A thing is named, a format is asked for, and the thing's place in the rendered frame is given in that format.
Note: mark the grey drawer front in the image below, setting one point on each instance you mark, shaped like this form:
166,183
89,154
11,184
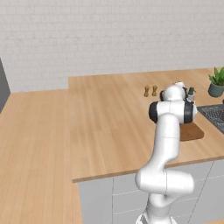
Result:
128,218
125,183
128,201

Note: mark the green plant in grey pot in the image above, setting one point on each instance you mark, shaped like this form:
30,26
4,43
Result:
217,83

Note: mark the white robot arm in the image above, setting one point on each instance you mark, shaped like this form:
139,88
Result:
164,151

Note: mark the brown wooden cutting board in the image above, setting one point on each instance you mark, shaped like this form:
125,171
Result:
192,133

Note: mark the brown wooden salt shaker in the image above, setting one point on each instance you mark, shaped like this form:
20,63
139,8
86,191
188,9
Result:
146,91

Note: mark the brown wooden pepper shaker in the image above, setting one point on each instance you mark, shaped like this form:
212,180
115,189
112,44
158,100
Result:
154,90

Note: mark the dark grey sink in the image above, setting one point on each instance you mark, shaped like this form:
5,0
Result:
214,116

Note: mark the grey cupboard door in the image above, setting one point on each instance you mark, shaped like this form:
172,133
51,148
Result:
96,202
211,195

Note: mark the grey fridge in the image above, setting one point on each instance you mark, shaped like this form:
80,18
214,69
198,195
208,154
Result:
3,87

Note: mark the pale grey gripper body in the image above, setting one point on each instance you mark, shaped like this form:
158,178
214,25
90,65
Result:
191,94

